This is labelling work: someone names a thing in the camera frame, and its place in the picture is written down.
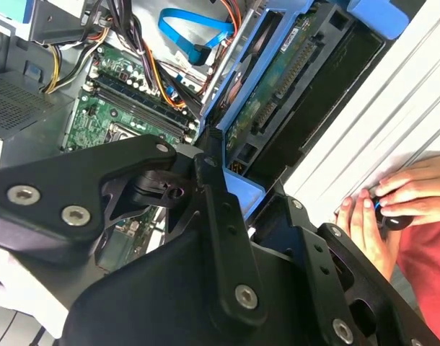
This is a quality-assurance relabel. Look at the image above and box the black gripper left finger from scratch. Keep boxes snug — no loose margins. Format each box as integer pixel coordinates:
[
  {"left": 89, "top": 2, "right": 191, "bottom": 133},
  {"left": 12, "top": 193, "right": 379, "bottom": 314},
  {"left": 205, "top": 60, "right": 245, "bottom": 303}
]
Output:
[{"left": 0, "top": 128, "right": 270, "bottom": 338}]

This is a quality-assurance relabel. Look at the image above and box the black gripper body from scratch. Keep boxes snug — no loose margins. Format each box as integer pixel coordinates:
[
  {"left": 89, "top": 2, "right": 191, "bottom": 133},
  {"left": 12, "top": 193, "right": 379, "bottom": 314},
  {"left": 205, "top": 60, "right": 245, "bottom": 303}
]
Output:
[{"left": 59, "top": 229, "right": 325, "bottom": 346}]

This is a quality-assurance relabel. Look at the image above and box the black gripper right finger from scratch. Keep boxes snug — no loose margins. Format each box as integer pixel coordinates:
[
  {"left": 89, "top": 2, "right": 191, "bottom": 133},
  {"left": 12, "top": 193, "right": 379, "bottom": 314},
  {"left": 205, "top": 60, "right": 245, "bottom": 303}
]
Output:
[{"left": 251, "top": 181, "right": 440, "bottom": 346}]

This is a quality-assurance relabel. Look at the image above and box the round black tool blue ring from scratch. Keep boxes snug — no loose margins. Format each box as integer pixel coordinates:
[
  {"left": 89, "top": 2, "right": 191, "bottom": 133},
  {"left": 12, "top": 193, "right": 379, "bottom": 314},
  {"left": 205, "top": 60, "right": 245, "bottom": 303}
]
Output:
[{"left": 371, "top": 196, "right": 413, "bottom": 231}]

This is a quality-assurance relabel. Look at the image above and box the multicoloured power wire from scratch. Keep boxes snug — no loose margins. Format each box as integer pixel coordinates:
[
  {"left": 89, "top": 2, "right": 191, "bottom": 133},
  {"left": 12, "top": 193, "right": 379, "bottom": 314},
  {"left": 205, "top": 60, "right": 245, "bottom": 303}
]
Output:
[{"left": 146, "top": 0, "right": 243, "bottom": 110}]

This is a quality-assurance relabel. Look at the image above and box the hard disk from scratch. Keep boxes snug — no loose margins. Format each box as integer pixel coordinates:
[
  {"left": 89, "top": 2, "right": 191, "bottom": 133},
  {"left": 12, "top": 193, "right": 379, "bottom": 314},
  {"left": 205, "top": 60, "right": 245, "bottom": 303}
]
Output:
[{"left": 200, "top": 0, "right": 412, "bottom": 223}]

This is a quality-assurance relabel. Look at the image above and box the blue data wire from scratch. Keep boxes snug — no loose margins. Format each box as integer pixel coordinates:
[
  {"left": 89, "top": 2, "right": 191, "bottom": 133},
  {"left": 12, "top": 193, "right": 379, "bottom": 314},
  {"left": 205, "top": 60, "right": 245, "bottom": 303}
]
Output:
[{"left": 158, "top": 7, "right": 236, "bottom": 66}]

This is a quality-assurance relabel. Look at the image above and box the person's left hand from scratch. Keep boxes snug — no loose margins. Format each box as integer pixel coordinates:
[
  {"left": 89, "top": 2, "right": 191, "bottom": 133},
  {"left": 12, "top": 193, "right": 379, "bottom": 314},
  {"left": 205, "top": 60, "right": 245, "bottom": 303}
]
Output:
[{"left": 334, "top": 189, "right": 401, "bottom": 281}]

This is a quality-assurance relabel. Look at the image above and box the person's right hand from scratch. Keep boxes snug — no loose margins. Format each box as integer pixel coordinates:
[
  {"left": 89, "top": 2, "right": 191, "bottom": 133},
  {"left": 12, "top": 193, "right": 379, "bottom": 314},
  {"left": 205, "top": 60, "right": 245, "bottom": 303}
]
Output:
[{"left": 374, "top": 154, "right": 440, "bottom": 227}]

